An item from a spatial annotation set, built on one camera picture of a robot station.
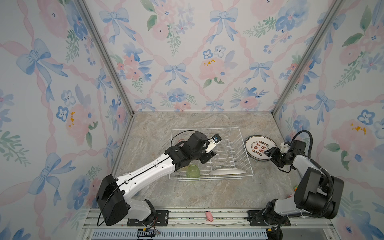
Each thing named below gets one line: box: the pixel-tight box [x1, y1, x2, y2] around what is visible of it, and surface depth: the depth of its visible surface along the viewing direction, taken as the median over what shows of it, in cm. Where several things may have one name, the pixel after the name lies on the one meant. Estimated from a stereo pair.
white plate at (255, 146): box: [244, 135, 278, 161], surface depth 100 cm
